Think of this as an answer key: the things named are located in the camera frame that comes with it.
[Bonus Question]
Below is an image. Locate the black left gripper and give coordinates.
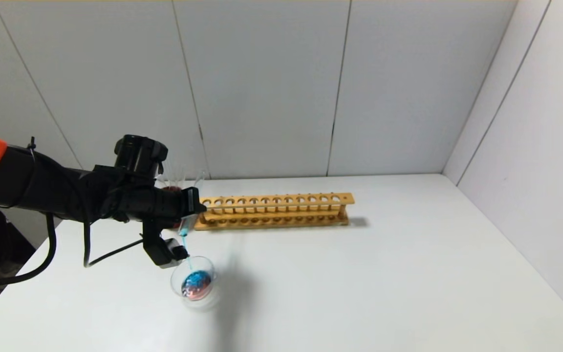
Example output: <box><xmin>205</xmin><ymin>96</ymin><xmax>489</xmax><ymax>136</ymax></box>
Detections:
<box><xmin>159</xmin><ymin>186</ymin><xmax>207</xmax><ymax>219</ymax></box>

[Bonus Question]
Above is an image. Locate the test tube with blue pigment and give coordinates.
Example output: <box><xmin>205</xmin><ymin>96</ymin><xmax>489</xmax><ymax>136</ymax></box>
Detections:
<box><xmin>178</xmin><ymin>170</ymin><xmax>208</xmax><ymax>239</ymax></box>

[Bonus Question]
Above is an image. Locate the wooden test tube rack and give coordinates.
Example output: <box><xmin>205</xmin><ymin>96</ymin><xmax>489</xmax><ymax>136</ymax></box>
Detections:
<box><xmin>195</xmin><ymin>193</ymin><xmax>355</xmax><ymax>231</ymax></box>

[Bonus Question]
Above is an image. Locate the dark red plastic cup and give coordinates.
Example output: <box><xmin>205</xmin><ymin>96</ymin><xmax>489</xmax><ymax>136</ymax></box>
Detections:
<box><xmin>161</xmin><ymin>185</ymin><xmax>184</xmax><ymax>230</ymax></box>

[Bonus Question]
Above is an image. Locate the clear glass dish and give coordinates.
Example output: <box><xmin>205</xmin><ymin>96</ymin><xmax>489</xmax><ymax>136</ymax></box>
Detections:
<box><xmin>171</xmin><ymin>256</ymin><xmax>225</xmax><ymax>309</ymax></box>

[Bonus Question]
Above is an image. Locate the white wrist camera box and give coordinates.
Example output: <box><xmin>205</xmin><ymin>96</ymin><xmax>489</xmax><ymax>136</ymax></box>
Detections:
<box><xmin>157</xmin><ymin>238</ymin><xmax>190</xmax><ymax>269</ymax></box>

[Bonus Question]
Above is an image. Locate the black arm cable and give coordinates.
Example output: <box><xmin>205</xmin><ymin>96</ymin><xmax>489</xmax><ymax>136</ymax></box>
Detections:
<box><xmin>0</xmin><ymin>213</ymin><xmax>144</xmax><ymax>290</ymax></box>

